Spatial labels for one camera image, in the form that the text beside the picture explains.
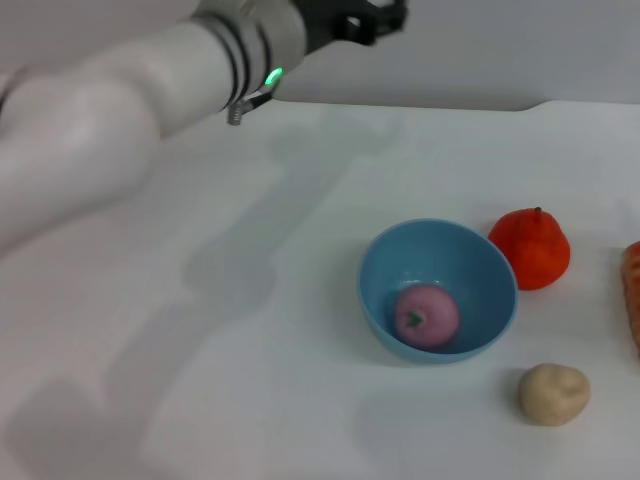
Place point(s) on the blue bowl with white outside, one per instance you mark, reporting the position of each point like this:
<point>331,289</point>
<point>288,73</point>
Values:
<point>435,295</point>

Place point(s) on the pink toy peach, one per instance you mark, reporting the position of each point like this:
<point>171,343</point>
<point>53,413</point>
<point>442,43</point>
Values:
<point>425,317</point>

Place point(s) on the beige toy potato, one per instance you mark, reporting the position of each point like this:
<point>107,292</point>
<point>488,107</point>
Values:
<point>550,395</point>

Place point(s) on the orange textured toy food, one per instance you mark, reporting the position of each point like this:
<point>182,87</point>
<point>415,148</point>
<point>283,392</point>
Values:
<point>632,295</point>

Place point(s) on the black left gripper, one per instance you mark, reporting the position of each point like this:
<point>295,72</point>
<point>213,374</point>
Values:
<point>325,22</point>

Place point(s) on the orange-red toy fruit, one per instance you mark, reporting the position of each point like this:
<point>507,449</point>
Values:
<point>535,250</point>

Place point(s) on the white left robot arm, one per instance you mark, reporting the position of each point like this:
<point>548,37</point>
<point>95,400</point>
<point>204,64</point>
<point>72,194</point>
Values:
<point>100,100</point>

